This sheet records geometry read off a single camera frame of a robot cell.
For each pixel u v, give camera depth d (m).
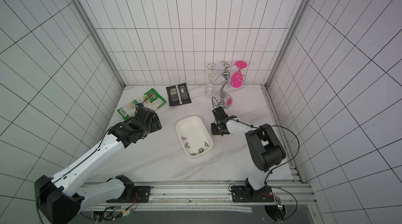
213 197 0.73
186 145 0.88
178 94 1.11
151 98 1.11
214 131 0.85
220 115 0.76
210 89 0.93
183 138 0.91
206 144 0.89
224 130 0.67
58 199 0.36
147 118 0.59
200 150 0.86
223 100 1.09
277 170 0.51
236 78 0.98
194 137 0.92
